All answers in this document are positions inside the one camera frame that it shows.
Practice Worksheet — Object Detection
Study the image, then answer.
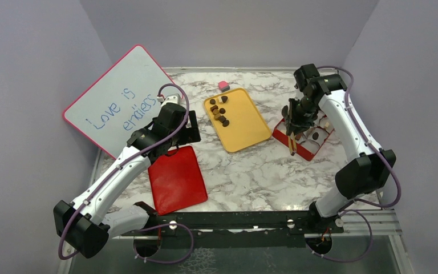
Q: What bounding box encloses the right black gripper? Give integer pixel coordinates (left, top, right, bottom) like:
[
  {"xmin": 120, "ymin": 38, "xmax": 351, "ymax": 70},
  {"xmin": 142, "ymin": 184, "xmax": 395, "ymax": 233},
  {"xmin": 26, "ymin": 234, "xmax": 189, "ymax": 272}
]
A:
[{"xmin": 286, "ymin": 96, "xmax": 319, "ymax": 136}]

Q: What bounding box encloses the red box lid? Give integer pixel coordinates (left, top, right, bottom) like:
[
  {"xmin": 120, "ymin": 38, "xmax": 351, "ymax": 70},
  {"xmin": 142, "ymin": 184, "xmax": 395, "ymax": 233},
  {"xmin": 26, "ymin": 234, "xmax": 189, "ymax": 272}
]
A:
[{"xmin": 148, "ymin": 146, "xmax": 208, "ymax": 215}]

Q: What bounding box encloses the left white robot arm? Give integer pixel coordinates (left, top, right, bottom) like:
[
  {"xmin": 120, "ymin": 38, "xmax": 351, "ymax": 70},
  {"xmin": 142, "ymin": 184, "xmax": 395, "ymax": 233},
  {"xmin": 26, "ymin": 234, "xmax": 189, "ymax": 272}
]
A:
[{"xmin": 53, "ymin": 103, "xmax": 201, "ymax": 260}]

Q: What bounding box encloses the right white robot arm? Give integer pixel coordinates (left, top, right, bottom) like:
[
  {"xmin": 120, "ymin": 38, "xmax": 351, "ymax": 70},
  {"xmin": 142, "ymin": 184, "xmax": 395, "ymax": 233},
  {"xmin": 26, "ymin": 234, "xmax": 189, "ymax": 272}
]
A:
[{"xmin": 282, "ymin": 64, "xmax": 396, "ymax": 232}]

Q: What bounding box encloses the red chocolate box with dividers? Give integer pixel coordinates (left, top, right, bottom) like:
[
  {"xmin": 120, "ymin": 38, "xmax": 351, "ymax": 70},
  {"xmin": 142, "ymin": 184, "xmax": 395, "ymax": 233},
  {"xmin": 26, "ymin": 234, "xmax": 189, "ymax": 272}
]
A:
[{"xmin": 272, "ymin": 111, "xmax": 334, "ymax": 161}]

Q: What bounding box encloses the yellow plastic tray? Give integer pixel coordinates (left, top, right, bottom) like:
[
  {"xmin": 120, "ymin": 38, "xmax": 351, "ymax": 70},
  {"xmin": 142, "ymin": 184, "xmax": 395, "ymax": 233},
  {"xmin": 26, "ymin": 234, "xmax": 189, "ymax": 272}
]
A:
[{"xmin": 203, "ymin": 88, "xmax": 272, "ymax": 153}]

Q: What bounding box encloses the pink and grey eraser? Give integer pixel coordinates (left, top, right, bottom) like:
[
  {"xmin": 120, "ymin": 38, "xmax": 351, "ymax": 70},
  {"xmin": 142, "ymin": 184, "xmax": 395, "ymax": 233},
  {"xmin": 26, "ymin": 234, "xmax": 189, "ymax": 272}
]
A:
[{"xmin": 218, "ymin": 81, "xmax": 230, "ymax": 92}]

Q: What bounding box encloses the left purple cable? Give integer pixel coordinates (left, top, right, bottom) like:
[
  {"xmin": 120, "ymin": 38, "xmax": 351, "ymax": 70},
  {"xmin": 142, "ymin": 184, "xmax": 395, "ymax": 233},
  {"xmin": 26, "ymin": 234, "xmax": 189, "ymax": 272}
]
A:
[{"xmin": 57, "ymin": 83, "xmax": 190, "ymax": 261}]

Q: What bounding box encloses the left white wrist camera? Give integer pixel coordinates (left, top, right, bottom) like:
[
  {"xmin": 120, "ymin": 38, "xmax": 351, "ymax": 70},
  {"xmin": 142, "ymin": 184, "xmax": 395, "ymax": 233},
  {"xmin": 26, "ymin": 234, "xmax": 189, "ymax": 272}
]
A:
[{"xmin": 161, "ymin": 94, "xmax": 182, "ymax": 105}]

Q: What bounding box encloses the white board with pink frame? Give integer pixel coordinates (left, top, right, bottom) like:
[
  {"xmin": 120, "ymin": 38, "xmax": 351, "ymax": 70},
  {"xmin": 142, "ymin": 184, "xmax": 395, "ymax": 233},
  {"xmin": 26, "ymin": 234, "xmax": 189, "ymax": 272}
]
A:
[{"xmin": 62, "ymin": 45, "xmax": 180, "ymax": 158}]

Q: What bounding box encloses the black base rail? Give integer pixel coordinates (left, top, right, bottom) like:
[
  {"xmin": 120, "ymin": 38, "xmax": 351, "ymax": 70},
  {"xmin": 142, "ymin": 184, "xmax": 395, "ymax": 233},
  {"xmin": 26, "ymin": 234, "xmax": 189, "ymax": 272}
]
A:
[{"xmin": 128, "ymin": 211, "xmax": 344, "ymax": 249}]

